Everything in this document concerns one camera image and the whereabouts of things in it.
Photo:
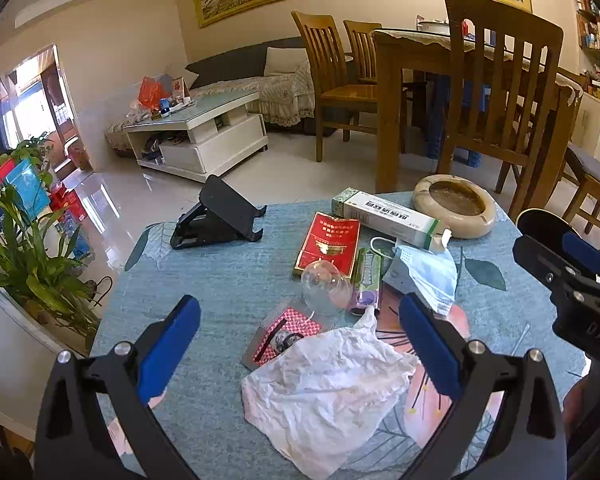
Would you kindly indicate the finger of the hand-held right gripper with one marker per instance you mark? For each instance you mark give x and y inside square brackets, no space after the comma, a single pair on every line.
[585,252]
[540,260]

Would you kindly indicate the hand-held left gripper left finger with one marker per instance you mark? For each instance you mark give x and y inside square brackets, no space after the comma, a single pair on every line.
[170,350]

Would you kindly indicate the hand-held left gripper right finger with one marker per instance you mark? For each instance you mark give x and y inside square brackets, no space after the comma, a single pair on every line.
[430,350]

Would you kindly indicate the black trash bin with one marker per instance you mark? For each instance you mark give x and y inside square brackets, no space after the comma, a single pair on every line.
[545,220]

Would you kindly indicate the blue face mask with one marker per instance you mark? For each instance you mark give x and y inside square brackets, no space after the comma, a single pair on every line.
[425,272]

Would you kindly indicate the purple green packet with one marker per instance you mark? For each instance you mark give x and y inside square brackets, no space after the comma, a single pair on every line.
[367,285]

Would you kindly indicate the white tissue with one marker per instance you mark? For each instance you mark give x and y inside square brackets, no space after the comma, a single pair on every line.
[325,390]

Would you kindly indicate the clear plastic cup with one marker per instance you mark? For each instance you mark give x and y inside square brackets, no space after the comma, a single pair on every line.
[325,285]

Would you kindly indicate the red checkered packet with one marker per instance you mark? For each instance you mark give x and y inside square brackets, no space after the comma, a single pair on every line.
[295,322]

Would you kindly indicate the green white medicine box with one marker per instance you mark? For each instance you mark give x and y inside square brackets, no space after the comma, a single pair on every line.
[380,212]

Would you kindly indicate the red cigarette box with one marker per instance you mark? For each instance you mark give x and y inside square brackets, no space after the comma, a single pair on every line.
[327,242]

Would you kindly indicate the beige round ashtray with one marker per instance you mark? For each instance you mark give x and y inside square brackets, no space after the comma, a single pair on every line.
[480,225]

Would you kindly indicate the blue floral tablecloth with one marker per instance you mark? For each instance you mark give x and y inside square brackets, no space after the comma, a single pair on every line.
[230,280]

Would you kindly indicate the tall wooden dining chair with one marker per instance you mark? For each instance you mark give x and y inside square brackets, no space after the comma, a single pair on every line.
[500,135]

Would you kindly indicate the black phone stand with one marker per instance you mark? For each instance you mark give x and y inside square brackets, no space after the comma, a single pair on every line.
[220,205]

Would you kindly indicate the green potted plant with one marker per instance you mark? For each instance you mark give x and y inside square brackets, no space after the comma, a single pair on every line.
[30,260]

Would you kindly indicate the blue plastic stool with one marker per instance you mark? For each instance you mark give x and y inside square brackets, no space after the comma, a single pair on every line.
[437,125]

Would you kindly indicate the red cardboard carton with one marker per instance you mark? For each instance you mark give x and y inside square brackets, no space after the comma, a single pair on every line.
[70,202]

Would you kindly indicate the white coffee table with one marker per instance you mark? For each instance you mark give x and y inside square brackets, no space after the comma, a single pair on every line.
[205,152]

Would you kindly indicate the wooden dining table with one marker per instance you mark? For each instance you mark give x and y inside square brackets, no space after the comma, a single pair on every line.
[387,110]

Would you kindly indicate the blue box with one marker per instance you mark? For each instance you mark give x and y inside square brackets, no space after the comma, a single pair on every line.
[27,187]

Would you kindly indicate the wooden chair with glossy seat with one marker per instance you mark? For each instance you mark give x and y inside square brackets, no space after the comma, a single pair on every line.
[345,92]

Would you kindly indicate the white bowl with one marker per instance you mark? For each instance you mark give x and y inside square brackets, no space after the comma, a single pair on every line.
[432,26]

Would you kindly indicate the orange plastic bag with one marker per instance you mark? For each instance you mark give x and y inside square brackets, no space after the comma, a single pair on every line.
[152,92]

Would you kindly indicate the lace table cover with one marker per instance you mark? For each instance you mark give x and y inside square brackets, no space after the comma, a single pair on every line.
[405,35]

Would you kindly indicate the beige lace sofa cover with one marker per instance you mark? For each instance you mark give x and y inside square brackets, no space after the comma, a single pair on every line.
[280,95]

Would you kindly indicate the dark grey sofa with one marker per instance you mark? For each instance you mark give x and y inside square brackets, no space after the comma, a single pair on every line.
[230,62]

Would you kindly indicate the white pillow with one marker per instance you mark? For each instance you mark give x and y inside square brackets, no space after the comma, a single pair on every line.
[285,60]

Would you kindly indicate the wall shelf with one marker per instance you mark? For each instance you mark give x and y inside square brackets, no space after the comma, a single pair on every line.
[590,25]

